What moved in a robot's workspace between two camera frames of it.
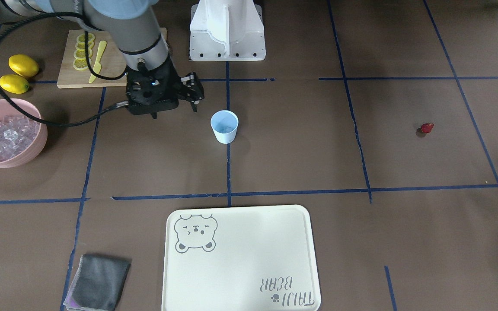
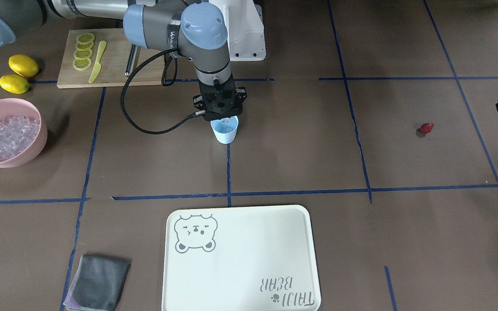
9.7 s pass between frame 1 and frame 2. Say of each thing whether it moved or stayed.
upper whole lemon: stayed
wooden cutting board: stayed
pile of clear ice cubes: stayed
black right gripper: moved
